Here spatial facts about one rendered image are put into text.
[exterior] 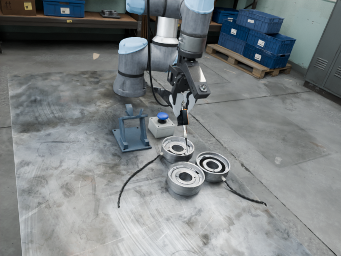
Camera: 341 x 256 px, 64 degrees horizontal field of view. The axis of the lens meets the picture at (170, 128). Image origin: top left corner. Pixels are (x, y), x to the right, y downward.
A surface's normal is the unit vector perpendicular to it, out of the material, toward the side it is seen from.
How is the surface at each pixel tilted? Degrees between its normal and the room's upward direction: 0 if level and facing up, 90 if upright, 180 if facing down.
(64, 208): 0
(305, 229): 0
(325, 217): 0
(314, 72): 90
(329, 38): 90
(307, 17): 90
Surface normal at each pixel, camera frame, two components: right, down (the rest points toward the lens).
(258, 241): 0.15, -0.84
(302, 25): -0.88, 0.14
